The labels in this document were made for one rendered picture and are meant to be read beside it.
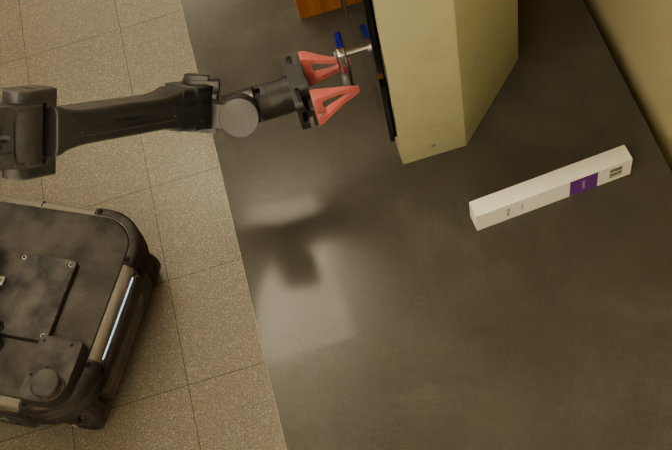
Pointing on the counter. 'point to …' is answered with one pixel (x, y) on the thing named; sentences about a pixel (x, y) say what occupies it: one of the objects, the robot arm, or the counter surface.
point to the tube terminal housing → (443, 37)
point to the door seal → (379, 50)
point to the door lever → (348, 61)
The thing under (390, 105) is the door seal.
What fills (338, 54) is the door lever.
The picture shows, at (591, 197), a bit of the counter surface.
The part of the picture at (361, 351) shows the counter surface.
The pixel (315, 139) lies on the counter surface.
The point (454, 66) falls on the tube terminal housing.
